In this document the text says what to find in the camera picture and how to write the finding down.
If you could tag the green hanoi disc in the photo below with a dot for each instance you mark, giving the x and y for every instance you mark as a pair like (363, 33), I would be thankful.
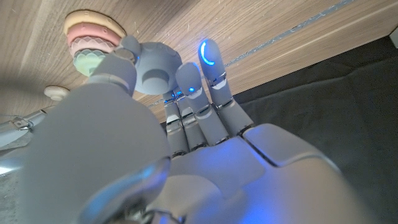
(87, 60)

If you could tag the coral red hanoi disc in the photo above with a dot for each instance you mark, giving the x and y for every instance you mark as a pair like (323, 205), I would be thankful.
(90, 31)

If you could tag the small beige hanoi disc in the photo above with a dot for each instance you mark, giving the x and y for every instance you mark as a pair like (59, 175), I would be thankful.
(56, 92)

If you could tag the black backdrop curtain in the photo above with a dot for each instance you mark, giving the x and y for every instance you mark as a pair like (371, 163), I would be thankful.
(342, 109)

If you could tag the large orange hanoi disc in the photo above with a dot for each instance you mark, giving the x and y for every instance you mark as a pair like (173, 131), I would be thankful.
(90, 17)

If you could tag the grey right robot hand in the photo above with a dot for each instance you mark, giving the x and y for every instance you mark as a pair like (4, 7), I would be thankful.
(21, 123)

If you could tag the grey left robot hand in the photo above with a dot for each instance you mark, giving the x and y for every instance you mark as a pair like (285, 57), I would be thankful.
(217, 174)

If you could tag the grey hanoi disc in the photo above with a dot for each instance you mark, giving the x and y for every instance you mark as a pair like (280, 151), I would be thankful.
(155, 71)

